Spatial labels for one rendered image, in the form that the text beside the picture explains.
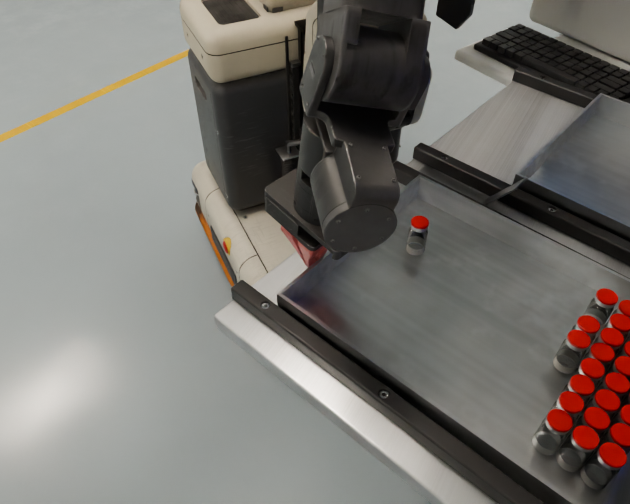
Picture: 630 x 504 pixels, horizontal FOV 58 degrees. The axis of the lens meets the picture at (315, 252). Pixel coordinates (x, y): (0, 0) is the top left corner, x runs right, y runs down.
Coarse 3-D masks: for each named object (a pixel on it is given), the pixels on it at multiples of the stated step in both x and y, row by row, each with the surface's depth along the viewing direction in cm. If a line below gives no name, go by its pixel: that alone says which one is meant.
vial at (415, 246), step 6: (414, 228) 64; (426, 228) 64; (408, 234) 66; (414, 234) 65; (420, 234) 65; (426, 234) 65; (408, 240) 66; (414, 240) 65; (420, 240) 65; (408, 246) 66; (414, 246) 66; (420, 246) 66; (408, 252) 67; (414, 252) 66; (420, 252) 67
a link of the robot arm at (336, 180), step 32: (320, 64) 41; (320, 96) 42; (416, 96) 44; (352, 128) 43; (384, 128) 44; (352, 160) 41; (384, 160) 42; (320, 192) 43; (352, 192) 40; (384, 192) 40; (320, 224) 44; (352, 224) 42; (384, 224) 43
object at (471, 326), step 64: (448, 192) 70; (384, 256) 67; (448, 256) 67; (512, 256) 67; (576, 256) 63; (320, 320) 60; (384, 320) 60; (448, 320) 60; (512, 320) 60; (576, 320) 60; (384, 384) 54; (448, 384) 55; (512, 384) 55; (512, 448) 51
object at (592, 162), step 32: (608, 96) 85; (576, 128) 83; (608, 128) 85; (544, 160) 78; (576, 160) 80; (608, 160) 80; (544, 192) 71; (576, 192) 75; (608, 192) 75; (608, 224) 67
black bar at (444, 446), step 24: (240, 288) 61; (264, 312) 59; (288, 336) 58; (312, 336) 57; (336, 360) 55; (360, 384) 53; (384, 408) 52; (408, 408) 51; (408, 432) 51; (432, 432) 50; (456, 456) 48; (480, 456) 48; (480, 480) 47; (504, 480) 47
